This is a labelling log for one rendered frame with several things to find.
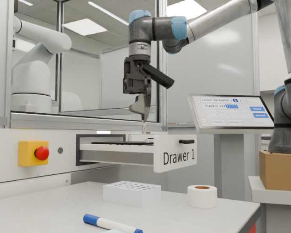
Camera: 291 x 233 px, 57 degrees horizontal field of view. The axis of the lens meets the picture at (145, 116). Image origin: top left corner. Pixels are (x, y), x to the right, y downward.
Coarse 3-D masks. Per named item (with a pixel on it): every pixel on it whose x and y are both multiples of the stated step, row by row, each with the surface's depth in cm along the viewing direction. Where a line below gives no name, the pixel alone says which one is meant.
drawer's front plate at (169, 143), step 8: (160, 136) 78; (168, 136) 83; (176, 136) 87; (184, 136) 92; (192, 136) 98; (160, 144) 78; (168, 144) 82; (176, 144) 87; (184, 144) 92; (192, 144) 98; (160, 152) 78; (168, 152) 82; (176, 152) 87; (184, 152) 92; (192, 152) 98; (160, 160) 78; (176, 160) 87; (192, 160) 97; (160, 168) 78; (168, 168) 82; (176, 168) 87
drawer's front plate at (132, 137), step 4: (132, 136) 121; (136, 136) 124; (140, 136) 127; (144, 136) 130; (148, 136) 133; (152, 136) 136; (132, 140) 121; (136, 140) 124; (140, 140) 127; (144, 140) 130
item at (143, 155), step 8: (80, 144) 97; (88, 144) 95; (96, 144) 93; (104, 144) 110; (112, 144) 115; (80, 152) 97; (88, 152) 94; (96, 152) 92; (104, 152) 90; (112, 152) 89; (120, 152) 87; (128, 152) 85; (136, 152) 83; (144, 152) 82; (152, 152) 81; (80, 160) 97; (88, 160) 95; (96, 160) 92; (104, 160) 90; (112, 160) 88; (120, 160) 87; (128, 160) 85; (136, 160) 83; (144, 160) 82; (152, 160) 80
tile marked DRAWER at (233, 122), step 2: (228, 120) 166; (230, 120) 167; (232, 120) 167; (234, 120) 167; (236, 120) 167; (238, 120) 167; (240, 120) 168; (228, 122) 165; (230, 122) 165; (232, 122) 166; (234, 122) 166; (236, 122) 166; (238, 122) 166; (240, 122) 166; (230, 124) 164; (232, 124) 164; (234, 124) 164; (236, 124) 165; (238, 124) 165; (240, 124) 165; (242, 124) 165
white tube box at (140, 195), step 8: (112, 184) 72; (120, 184) 72; (128, 184) 72; (136, 184) 72; (144, 184) 72; (152, 184) 70; (104, 192) 69; (112, 192) 67; (120, 192) 66; (128, 192) 64; (136, 192) 63; (144, 192) 63; (152, 192) 66; (160, 192) 69; (104, 200) 68; (112, 200) 67; (120, 200) 66; (128, 200) 64; (136, 200) 63; (144, 200) 63; (152, 200) 65; (160, 200) 68
